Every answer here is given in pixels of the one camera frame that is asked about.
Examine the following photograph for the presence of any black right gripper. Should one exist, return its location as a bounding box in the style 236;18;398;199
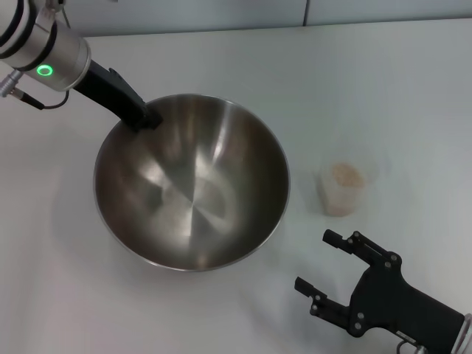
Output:
294;228;465;347

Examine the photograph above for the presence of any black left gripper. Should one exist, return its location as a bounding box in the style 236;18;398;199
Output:
72;58;164;133

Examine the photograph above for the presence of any stainless steel bowl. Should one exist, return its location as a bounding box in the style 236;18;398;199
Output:
93;94;291;273

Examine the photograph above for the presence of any clear plastic cup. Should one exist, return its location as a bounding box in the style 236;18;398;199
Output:
316;151;381;218

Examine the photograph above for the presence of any black cable with silver connector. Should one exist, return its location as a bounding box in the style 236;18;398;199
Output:
0;70;70;110
395;329;429;354

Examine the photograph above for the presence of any thin grey cable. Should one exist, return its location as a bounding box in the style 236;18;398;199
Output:
58;0;72;28

